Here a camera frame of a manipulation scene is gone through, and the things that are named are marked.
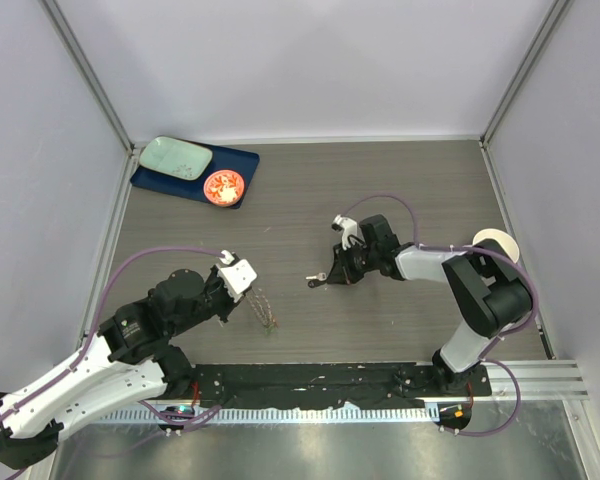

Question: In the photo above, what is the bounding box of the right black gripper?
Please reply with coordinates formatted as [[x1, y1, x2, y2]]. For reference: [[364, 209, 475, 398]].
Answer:
[[328, 239, 379, 286]]

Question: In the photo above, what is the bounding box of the large metal keyring with rings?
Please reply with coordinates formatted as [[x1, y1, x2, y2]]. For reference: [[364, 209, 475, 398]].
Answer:
[[246, 288, 278, 331]]

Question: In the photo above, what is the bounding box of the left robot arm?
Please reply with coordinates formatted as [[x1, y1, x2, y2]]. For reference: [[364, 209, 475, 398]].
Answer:
[[0, 266, 241, 470]]

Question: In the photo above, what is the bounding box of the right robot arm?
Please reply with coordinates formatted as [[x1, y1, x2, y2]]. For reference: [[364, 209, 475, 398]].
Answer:
[[322, 215, 536, 395]]

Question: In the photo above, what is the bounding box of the red patterned small bowl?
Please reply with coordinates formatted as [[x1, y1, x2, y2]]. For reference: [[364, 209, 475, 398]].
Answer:
[[203, 169, 246, 207]]

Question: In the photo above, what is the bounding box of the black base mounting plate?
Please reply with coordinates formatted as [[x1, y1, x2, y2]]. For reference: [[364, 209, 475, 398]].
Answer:
[[189, 362, 492, 410]]

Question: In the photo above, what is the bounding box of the white brown bowl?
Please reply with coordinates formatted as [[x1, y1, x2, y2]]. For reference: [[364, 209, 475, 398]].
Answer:
[[473, 228, 520, 263]]

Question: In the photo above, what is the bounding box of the dark blue tray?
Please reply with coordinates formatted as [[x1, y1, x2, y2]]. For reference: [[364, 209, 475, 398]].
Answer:
[[130, 143, 260, 210]]

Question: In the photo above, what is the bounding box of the light green rectangular plate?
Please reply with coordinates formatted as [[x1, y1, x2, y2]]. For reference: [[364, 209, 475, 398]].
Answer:
[[139, 136, 213, 181]]

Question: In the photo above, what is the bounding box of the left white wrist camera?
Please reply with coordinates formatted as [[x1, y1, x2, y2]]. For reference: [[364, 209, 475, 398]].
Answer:
[[216, 250, 258, 303]]

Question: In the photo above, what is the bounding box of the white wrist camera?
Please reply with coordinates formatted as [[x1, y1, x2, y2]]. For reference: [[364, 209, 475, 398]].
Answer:
[[216, 250, 258, 303], [331, 214, 364, 250]]

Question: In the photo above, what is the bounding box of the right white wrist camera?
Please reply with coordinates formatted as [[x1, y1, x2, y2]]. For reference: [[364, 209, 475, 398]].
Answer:
[[331, 214, 364, 250]]

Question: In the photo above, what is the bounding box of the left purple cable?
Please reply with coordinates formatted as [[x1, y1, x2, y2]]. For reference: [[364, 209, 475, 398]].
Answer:
[[0, 244, 231, 480]]

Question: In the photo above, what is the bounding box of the purple cable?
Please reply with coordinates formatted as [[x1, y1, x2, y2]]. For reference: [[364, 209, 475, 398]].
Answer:
[[342, 194, 539, 437], [0, 244, 231, 480]]

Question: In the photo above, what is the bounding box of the slotted cable duct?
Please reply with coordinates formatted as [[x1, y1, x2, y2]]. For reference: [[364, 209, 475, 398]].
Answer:
[[96, 403, 439, 425]]

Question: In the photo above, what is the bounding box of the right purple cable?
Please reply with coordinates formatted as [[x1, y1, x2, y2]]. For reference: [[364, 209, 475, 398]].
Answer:
[[342, 194, 539, 437]]

